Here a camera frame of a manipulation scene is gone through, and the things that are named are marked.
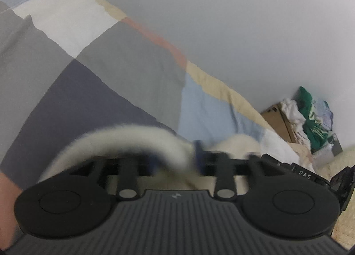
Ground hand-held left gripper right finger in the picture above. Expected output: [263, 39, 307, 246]
[193, 141, 268, 199]

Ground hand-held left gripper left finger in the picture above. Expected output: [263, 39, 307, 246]
[69, 156, 158, 199]

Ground cream knitted sweater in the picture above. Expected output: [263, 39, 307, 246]
[38, 124, 262, 192]

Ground green printed bag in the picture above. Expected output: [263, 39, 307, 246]
[298, 86, 338, 153]

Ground white crumpled cloths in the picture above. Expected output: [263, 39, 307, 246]
[280, 99, 312, 148]

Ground cardboard box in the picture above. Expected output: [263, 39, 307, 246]
[261, 101, 300, 144]

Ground patchwork bed cover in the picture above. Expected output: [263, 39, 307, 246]
[0, 0, 315, 193]

